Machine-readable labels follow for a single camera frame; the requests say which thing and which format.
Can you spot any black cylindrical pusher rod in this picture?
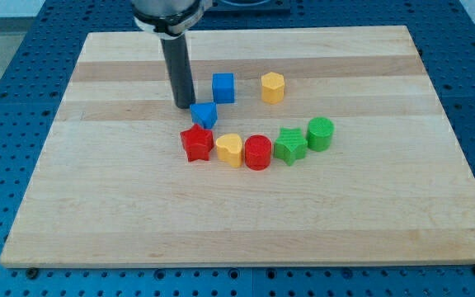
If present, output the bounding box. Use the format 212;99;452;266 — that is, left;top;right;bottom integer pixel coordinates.
161;35;195;109

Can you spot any blue cube block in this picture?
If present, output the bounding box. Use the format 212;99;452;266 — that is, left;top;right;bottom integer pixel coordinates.
212;73;235;104

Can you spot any blue triangular block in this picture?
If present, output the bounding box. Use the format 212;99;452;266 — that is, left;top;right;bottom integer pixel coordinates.
190;102;218;130

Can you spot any red star block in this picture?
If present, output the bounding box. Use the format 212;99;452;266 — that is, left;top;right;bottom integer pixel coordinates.
180;124;214;162

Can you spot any yellow hexagon block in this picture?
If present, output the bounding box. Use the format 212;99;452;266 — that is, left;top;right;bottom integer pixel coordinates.
261;72;285;104

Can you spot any yellow heart block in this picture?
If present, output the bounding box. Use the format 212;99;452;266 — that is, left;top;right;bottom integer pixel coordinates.
215;134;243;167

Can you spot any red cylinder block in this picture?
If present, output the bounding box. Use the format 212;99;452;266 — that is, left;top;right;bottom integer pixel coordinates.
244;134;272;171

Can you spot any green star block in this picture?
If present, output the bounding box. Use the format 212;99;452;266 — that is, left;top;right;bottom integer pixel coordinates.
274;127;308;166

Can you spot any green cylinder block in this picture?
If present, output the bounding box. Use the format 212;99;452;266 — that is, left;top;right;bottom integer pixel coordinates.
306;117;335;152

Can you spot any light wooden board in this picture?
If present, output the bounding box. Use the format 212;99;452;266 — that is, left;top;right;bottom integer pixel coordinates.
0;26;475;268

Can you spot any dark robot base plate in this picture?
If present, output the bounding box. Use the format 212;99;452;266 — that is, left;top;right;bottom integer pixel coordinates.
207;0;291;14

